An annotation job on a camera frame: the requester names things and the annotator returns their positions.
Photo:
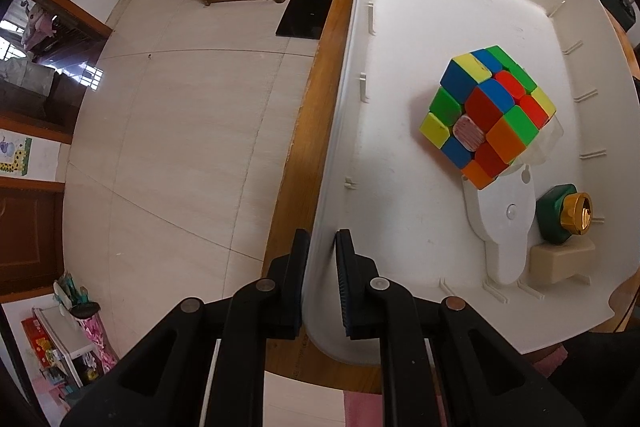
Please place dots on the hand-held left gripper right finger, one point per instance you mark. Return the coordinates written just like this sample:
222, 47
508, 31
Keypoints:
346, 292

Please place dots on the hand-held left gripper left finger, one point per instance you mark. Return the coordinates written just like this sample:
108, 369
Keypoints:
295, 292

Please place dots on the white plastic piece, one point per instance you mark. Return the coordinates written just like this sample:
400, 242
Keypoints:
500, 227

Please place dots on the beige pentagon box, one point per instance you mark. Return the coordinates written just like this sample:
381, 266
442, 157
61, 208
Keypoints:
560, 259

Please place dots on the green bottle with gold cap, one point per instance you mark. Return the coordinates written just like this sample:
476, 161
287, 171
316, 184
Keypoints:
550, 217

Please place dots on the colourful puzzle cube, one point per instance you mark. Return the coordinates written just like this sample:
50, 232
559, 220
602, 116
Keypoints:
495, 107

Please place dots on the large white plastic tray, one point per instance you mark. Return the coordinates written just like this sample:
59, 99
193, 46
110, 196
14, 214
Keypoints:
425, 32

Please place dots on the pink patterned bag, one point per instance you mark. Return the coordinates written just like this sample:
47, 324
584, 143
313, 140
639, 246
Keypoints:
97, 342

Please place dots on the small white shelf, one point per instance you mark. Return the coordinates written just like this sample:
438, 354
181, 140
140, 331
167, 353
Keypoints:
65, 337

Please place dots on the clear plastic box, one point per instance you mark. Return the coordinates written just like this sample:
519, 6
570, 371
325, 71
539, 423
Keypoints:
547, 144

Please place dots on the person's dark clothing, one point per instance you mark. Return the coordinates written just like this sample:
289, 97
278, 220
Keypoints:
600, 382

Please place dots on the brown wooden door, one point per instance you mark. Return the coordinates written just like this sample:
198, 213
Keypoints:
25, 232

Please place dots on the black floor scale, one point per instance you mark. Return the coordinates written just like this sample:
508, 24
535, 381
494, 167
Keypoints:
305, 14

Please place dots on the pink plush toy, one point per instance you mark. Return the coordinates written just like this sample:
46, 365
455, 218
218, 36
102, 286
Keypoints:
37, 24

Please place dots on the black speaker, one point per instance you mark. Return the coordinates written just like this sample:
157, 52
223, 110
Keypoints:
615, 2

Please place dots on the wall poster with drawing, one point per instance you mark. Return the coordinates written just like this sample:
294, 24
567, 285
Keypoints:
15, 154

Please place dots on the wooden door frame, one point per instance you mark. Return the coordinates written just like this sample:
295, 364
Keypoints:
65, 4

